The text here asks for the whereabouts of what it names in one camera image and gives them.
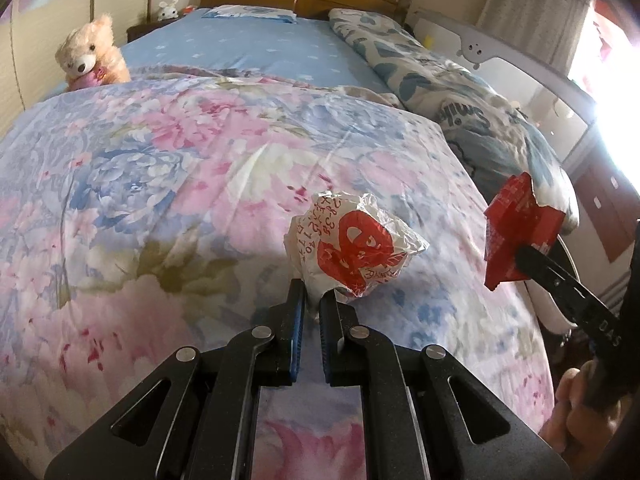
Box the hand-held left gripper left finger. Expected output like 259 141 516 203
45 279 307 480

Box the beige sliding door wardrobe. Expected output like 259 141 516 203
0 0 209 134

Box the light blue bedsheet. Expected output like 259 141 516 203
47 7 401 97

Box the beige window curtain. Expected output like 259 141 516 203
477 0 597 79

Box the dark wooden nightstand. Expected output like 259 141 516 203
126 12 202 44

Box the brown wooden cabinet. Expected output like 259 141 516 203
570 125 640 311

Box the person's right hand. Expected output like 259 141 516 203
540 367 631 462

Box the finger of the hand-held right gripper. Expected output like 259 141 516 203
515 242 626 352

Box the grey mesh bed rail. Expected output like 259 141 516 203
405 7 599 162

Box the pink blue floral quilt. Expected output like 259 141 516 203
0 67 559 480

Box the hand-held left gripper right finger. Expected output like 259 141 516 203
319 289 572 480

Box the cream teddy bear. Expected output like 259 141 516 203
55 13 132 92

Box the blue heart print comforter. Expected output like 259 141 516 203
327 7 582 234

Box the white red print plastic bag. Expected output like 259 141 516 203
284 190 431 319

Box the white blue pillow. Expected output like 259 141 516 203
201 4 297 25

